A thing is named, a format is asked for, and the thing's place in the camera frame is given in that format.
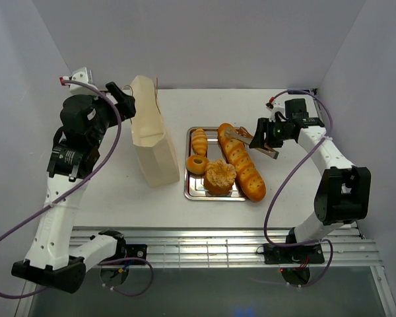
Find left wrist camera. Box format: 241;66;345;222
59;67;96;95

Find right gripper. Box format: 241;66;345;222
248;118;292;149

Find brown paper bag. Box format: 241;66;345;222
129;75;180;188

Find aluminium frame rail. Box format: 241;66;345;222
28;227;383;269

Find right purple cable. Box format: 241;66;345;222
250;88;334;289

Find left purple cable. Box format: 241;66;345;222
0;81;155;300

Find long fake baguette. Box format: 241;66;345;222
217;123;266;202

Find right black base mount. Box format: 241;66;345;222
255;241;325;264

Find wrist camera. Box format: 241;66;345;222
266;97;286;122
59;67;96;95

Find fake ring donut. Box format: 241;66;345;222
185;155;209;175

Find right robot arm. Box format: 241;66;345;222
250;98;371;262

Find purple cable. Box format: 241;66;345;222
0;81;155;300
250;88;334;289

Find metal tray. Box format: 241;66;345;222
184;127;247;201

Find metal tongs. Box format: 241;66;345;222
224;127;279;159

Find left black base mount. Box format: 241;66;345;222
124;244;148;265

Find fake sesame round bread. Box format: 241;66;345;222
204;159;236;194

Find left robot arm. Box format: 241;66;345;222
11;82;136;293

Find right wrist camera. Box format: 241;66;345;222
266;97;286;122

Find small fake croissant roll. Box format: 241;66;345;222
191;127;208;156

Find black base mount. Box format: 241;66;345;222
124;244;148;265
255;241;325;264

